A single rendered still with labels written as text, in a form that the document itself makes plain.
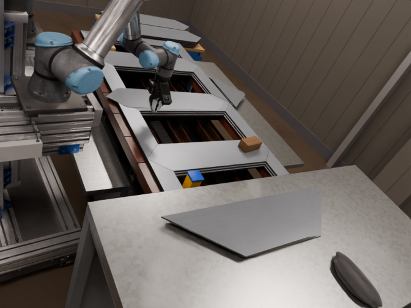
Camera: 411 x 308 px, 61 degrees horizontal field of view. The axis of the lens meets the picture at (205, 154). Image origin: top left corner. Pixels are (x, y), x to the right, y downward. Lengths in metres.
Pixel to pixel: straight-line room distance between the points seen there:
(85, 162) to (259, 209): 0.87
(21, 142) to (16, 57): 0.38
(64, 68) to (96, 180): 0.58
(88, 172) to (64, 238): 0.46
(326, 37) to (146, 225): 3.36
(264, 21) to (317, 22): 0.76
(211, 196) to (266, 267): 0.29
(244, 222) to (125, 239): 0.38
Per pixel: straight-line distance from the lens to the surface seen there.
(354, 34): 3.93
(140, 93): 1.99
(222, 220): 1.11
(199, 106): 2.07
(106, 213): 1.04
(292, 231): 1.23
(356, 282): 1.24
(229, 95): 2.46
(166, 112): 1.92
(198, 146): 1.74
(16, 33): 1.55
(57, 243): 1.97
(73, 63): 1.25
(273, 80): 4.49
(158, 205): 1.10
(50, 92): 1.40
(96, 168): 1.70
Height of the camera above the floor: 1.84
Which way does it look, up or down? 36 degrees down
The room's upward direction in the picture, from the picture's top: 25 degrees clockwise
